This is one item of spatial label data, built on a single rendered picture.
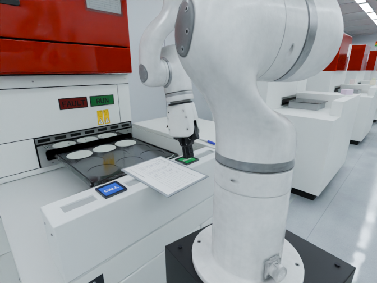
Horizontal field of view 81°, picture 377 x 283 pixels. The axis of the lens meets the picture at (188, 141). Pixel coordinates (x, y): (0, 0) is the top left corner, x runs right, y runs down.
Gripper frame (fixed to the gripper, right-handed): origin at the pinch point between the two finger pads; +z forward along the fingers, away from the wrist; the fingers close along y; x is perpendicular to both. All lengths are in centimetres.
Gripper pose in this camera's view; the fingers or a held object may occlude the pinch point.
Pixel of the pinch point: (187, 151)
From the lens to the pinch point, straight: 70.2
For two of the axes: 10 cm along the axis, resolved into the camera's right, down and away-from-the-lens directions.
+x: 7.0, -2.2, 6.8
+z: 1.5, 9.8, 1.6
